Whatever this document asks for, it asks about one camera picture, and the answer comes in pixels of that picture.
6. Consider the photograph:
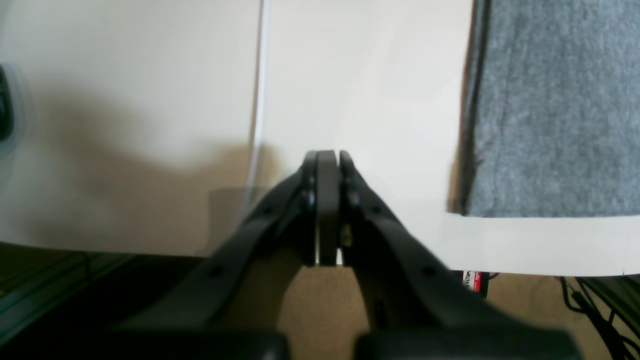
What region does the black round object right edge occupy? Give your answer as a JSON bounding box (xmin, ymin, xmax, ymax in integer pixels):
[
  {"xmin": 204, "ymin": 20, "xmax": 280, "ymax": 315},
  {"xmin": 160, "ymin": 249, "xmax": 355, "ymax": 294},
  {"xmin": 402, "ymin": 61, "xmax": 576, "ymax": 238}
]
[{"xmin": 0, "ymin": 64, "xmax": 16, "ymax": 144}]

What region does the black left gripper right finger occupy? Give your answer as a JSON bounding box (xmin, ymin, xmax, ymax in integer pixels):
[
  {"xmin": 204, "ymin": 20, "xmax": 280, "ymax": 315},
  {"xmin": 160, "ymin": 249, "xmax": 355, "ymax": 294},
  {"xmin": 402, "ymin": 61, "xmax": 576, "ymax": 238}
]
[{"xmin": 340, "ymin": 151, "xmax": 581, "ymax": 360}]

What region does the black cable bundle on floor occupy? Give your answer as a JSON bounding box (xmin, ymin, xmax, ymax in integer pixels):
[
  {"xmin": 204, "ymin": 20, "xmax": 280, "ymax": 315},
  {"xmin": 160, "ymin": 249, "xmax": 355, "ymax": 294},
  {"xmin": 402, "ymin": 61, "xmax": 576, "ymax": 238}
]
[{"xmin": 557, "ymin": 275, "xmax": 640, "ymax": 360}]

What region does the grey t-shirt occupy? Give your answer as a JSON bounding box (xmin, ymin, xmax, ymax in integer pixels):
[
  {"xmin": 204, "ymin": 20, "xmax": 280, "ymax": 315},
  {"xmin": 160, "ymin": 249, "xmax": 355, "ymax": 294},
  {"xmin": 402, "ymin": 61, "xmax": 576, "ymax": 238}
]
[{"xmin": 458, "ymin": 0, "xmax": 640, "ymax": 218}]

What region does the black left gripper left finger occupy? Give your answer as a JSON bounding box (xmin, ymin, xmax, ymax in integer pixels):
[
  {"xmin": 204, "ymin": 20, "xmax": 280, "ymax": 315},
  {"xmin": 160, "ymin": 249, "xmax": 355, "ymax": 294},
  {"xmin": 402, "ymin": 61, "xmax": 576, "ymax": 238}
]
[{"xmin": 65, "ymin": 151, "xmax": 318, "ymax": 360}]

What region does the white coiled charging cable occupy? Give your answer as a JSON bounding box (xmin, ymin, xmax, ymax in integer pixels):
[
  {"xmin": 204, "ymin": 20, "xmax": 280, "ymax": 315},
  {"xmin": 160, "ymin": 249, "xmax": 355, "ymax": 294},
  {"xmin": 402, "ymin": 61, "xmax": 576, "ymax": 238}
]
[{"xmin": 240, "ymin": 0, "xmax": 271, "ymax": 221}]

